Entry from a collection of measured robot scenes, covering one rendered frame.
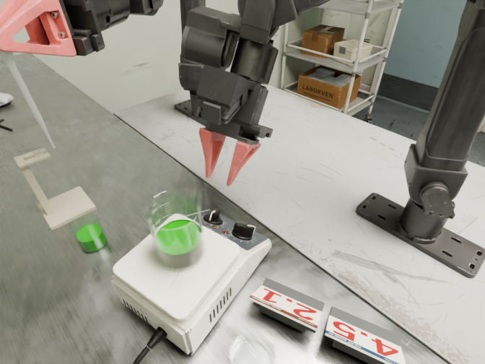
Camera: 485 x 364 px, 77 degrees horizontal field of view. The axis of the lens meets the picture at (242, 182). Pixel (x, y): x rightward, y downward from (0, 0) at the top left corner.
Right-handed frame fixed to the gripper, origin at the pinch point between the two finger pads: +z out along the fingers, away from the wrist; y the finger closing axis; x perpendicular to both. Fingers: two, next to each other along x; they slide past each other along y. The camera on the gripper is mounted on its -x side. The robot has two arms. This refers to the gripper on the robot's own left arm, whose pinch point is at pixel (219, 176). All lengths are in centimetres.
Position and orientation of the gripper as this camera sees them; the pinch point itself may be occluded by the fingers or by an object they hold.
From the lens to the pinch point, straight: 46.5
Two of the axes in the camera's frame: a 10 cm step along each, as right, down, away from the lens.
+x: 2.9, -1.6, 9.4
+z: -2.9, 9.2, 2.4
